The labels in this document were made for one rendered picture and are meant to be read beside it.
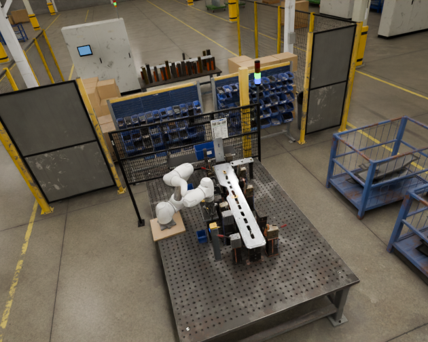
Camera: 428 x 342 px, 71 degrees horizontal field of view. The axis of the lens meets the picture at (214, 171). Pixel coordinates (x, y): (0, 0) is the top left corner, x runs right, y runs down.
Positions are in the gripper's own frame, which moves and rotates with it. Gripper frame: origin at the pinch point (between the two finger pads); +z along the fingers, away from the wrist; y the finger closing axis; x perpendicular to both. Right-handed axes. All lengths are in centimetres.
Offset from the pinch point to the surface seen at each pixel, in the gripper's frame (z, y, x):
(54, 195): 100, -222, 233
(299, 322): 104, 61, -59
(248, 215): 27, 39, 17
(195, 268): 57, -24, -6
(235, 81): -10, 106, 293
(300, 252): 57, 79, -18
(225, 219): 20.0, 14.3, 12.1
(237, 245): 29.6, 17.8, -13.4
